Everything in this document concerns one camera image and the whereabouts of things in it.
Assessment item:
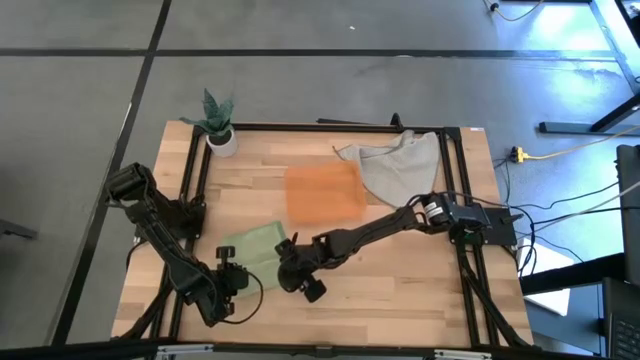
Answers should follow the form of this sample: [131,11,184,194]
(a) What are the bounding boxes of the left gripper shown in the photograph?
[215,245,250,307]

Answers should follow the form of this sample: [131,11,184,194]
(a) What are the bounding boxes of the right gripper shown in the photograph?
[275,231,329,304]

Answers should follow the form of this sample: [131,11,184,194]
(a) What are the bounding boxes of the green microfiber towel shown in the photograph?
[219,221,289,297]

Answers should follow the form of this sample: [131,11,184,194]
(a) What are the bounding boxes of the grey waffle microfiber towel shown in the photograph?
[333,129,442,209]

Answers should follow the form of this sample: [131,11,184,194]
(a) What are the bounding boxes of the snake plant in white pot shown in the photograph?
[178,88,239,159]

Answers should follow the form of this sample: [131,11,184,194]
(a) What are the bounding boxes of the black crossbar with silver brackets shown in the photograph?
[0,338,640,360]

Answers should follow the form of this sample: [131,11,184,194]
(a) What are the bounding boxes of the grey furniture foot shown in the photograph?
[0,218,39,240]

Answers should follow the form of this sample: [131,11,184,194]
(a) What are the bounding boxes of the black laptop keyboard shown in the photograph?
[599,277,640,360]

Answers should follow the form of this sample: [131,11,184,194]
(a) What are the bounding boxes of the black monitor back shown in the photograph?
[615,143,640,287]

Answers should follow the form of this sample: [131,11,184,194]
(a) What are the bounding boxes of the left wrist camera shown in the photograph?
[230,266,250,293]

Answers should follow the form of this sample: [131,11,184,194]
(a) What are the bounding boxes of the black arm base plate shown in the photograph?
[133,196,207,240]
[447,207,519,247]

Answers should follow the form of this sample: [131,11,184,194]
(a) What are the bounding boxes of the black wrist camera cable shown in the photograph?
[219,269,265,326]

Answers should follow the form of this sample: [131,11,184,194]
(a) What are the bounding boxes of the black aluminium table frame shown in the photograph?
[112,122,534,351]

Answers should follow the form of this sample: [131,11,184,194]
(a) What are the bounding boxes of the yellow extension cord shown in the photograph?
[509,124,640,165]

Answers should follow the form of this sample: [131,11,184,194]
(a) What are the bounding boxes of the black desk leg frame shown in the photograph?
[538,0,640,135]

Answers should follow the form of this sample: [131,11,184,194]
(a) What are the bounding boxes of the grey floor cable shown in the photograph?
[537,180,640,226]

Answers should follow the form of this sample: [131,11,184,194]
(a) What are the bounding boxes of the yellow cable with black plug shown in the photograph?
[482,0,546,24]

